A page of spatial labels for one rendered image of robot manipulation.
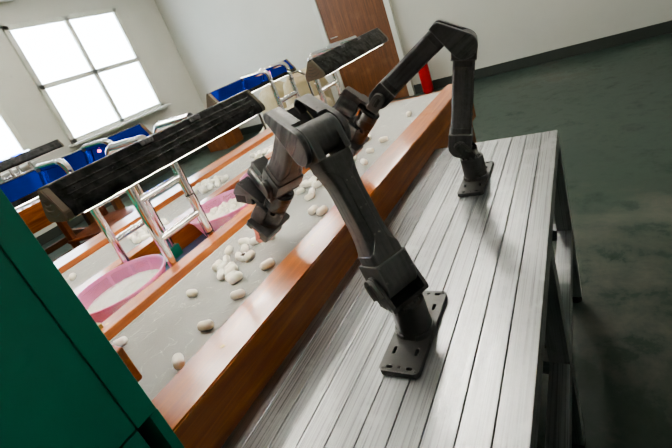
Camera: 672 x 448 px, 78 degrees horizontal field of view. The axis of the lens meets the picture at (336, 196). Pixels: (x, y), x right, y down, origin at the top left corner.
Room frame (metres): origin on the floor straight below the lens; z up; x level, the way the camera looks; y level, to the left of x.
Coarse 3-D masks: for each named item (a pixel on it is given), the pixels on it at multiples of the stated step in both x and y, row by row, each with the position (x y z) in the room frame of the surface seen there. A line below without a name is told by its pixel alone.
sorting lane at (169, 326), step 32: (384, 128) 1.71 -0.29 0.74; (320, 192) 1.26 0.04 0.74; (288, 224) 1.10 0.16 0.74; (256, 256) 0.98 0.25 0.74; (192, 288) 0.93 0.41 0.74; (224, 288) 0.87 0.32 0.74; (256, 288) 0.82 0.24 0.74; (160, 320) 0.84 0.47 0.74; (192, 320) 0.79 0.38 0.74; (224, 320) 0.74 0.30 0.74; (128, 352) 0.76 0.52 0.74; (160, 352) 0.72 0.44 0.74; (192, 352) 0.68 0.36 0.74; (160, 384) 0.62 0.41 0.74
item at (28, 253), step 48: (0, 192) 0.44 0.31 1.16; (0, 240) 0.42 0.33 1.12; (0, 288) 0.40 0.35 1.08; (48, 288) 0.43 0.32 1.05; (0, 336) 0.38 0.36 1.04; (48, 336) 0.41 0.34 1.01; (96, 336) 0.43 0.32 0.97; (0, 384) 0.36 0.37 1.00; (48, 384) 0.39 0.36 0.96; (96, 384) 0.41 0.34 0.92; (0, 432) 0.34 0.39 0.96; (48, 432) 0.37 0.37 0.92; (96, 432) 0.39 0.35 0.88
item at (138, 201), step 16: (160, 128) 1.17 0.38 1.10; (112, 144) 1.04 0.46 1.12; (128, 144) 1.00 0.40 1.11; (144, 144) 0.96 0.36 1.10; (176, 176) 1.18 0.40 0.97; (128, 192) 1.07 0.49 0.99; (192, 192) 1.20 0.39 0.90; (144, 208) 1.07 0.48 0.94; (192, 208) 1.19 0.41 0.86; (176, 224) 1.13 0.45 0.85; (208, 224) 1.19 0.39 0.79; (160, 240) 1.07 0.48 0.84
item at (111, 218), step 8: (104, 208) 3.31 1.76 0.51; (128, 208) 3.22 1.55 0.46; (104, 216) 3.26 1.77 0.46; (112, 216) 3.16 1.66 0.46; (120, 216) 3.07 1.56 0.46; (64, 224) 2.93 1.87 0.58; (96, 224) 3.10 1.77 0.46; (112, 224) 2.93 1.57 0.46; (64, 232) 2.93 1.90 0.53; (72, 232) 2.95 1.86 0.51; (80, 232) 3.04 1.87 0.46; (88, 232) 2.96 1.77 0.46; (96, 232) 2.88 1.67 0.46; (72, 240) 2.91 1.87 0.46; (80, 240) 2.89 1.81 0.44
